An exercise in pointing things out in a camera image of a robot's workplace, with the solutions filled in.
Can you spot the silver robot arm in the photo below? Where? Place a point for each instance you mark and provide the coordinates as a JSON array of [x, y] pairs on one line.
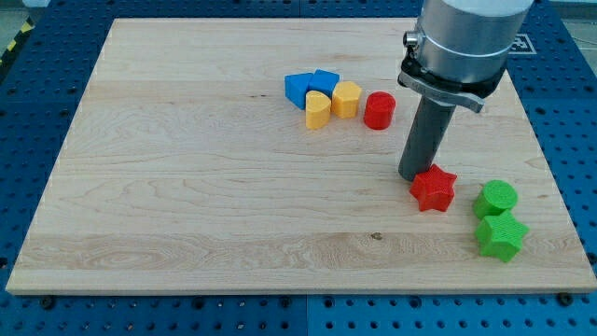
[[465, 41]]

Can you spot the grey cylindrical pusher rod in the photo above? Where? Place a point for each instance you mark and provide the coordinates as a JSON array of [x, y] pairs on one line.
[[430, 122]]

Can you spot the red cylinder block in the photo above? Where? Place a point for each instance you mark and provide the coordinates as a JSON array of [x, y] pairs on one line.
[[380, 107]]

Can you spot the yellow hexagon block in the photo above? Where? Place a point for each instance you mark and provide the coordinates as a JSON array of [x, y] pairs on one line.
[[346, 99]]

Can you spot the green cylinder block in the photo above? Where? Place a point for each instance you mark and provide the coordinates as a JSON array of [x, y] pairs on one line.
[[495, 197]]

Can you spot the blue cube block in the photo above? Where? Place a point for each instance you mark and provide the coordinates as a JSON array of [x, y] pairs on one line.
[[324, 82]]

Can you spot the light wooden board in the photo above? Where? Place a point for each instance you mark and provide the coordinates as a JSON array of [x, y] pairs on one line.
[[186, 171]]

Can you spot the black tool clamp with lever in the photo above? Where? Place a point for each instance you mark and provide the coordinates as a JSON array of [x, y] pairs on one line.
[[468, 95]]

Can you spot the blue triangle block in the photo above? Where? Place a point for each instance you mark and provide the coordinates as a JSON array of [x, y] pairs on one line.
[[296, 88]]

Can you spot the red star block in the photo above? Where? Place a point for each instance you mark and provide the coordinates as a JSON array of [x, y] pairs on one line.
[[433, 189]]

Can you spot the green star block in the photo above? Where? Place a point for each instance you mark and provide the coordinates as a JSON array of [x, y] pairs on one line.
[[501, 236]]

